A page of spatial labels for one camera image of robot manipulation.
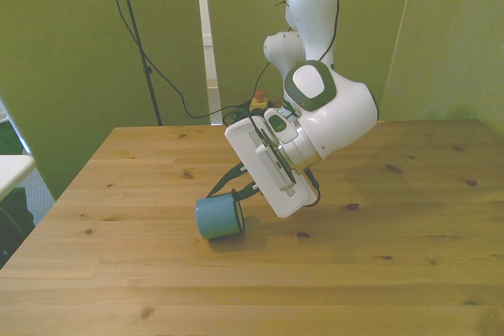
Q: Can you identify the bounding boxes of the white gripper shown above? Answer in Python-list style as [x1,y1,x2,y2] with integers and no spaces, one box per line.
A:
[207,116,317,220]

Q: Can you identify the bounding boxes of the light blue enamel mug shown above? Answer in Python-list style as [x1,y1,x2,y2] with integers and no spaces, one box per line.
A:
[195,190,247,241]

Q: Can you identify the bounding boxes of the yellow emergency stop button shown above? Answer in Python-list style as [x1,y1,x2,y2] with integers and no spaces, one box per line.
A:
[248,90,273,114]

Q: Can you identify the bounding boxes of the black tripod stand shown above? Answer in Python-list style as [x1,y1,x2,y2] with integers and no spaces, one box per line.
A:
[111,0,164,127]

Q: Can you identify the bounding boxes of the white side shelf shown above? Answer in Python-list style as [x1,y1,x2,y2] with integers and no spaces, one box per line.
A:
[0,153,37,200]

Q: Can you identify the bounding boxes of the dark green bag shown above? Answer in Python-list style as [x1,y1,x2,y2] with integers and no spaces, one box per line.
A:
[0,187,36,270]

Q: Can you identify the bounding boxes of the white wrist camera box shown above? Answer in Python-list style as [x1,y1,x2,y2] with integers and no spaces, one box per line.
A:
[254,142,298,192]

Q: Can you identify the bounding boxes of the coiled black cable bundle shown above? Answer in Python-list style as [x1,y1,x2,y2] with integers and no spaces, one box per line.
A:
[221,102,283,127]

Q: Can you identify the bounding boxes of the black camera cable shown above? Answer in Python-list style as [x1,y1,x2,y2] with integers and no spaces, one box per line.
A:
[303,168,322,209]

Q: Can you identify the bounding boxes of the thin black hanging cable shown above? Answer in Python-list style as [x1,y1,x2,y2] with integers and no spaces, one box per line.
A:
[98,0,272,120]

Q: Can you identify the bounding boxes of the white vertical post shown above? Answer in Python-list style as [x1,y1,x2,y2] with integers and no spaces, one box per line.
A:
[195,0,224,126]

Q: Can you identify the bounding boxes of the grey slanted frame leg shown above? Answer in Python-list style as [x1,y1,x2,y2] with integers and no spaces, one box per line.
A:
[0,94,57,204]

